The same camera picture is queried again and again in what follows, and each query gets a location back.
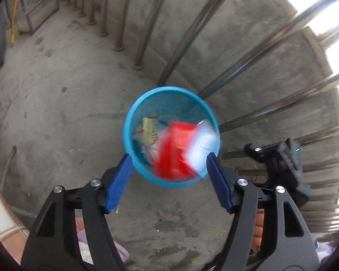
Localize yellow snack packet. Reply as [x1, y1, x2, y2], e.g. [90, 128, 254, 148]
[136, 116, 159, 147]

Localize steel railing bars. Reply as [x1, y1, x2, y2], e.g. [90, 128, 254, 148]
[17, 0, 339, 232]

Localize pink slipper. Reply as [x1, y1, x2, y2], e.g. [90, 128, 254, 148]
[76, 219, 130, 264]

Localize blue plastic mesh basket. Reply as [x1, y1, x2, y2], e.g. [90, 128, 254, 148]
[123, 86, 221, 188]

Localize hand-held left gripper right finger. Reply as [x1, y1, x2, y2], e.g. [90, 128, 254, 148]
[206, 152, 321, 271]

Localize metal dustpan box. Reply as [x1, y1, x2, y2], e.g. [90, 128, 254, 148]
[15, 0, 60, 36]

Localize white plastic bag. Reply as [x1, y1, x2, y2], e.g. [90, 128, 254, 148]
[186, 119, 217, 173]

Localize yellow hose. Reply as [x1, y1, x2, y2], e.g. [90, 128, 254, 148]
[10, 0, 24, 47]

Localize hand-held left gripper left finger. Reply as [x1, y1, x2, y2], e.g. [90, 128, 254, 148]
[20, 153, 134, 271]

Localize red snack packet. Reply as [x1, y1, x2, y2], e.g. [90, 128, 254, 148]
[153, 121, 207, 180]

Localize person's right hand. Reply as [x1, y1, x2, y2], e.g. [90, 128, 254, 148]
[253, 209, 265, 256]

